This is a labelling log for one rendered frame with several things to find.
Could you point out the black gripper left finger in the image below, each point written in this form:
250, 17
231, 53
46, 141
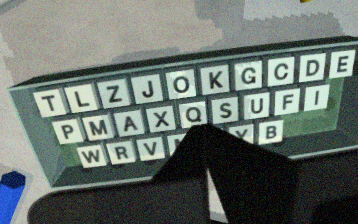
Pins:
177, 194

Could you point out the blue stylus with white tip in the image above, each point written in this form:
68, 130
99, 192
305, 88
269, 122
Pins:
11, 187

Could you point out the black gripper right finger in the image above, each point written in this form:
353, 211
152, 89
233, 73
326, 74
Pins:
258, 186

